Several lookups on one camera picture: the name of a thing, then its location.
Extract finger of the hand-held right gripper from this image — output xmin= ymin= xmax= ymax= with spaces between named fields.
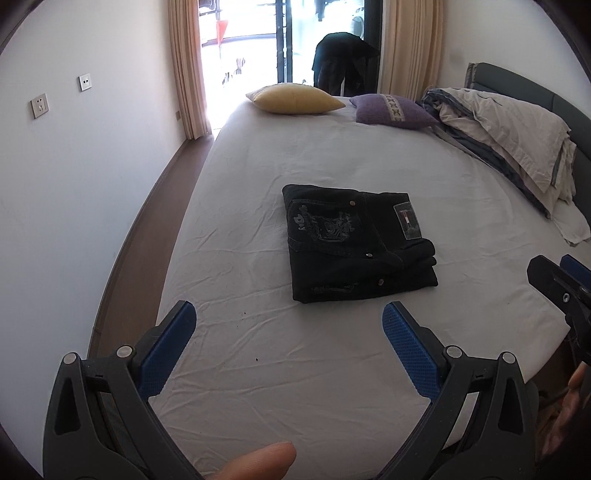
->
xmin=560 ymin=254 xmax=591 ymax=288
xmin=527 ymin=255 xmax=591 ymax=320

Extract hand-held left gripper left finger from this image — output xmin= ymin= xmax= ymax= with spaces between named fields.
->
xmin=42 ymin=300 xmax=204 ymax=480

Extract person's right hand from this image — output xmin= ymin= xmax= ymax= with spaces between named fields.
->
xmin=540 ymin=364 xmax=591 ymax=461

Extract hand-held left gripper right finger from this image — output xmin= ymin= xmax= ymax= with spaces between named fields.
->
xmin=374 ymin=301 xmax=540 ymax=480

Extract person's left hand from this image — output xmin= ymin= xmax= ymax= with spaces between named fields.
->
xmin=211 ymin=441 xmax=297 ymax=480

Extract grey upholstered headboard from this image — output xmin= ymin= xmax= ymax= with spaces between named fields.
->
xmin=464 ymin=62 xmax=591 ymax=163

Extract dark hanging cloth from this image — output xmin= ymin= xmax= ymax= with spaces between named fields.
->
xmin=311 ymin=32 xmax=380 ymax=98

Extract crumpled cream and blue duvet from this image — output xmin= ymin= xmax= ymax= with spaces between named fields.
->
xmin=417 ymin=87 xmax=579 ymax=246

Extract purple patterned pillow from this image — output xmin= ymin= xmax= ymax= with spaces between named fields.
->
xmin=349 ymin=93 xmax=440 ymax=130

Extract yellow pillow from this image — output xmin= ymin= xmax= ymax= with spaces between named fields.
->
xmin=245 ymin=84 xmax=346 ymax=116

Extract bed with white sheet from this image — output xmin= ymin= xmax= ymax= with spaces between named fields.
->
xmin=148 ymin=95 xmax=591 ymax=480

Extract black denim pants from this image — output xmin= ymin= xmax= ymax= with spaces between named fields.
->
xmin=282 ymin=184 xmax=440 ymax=305

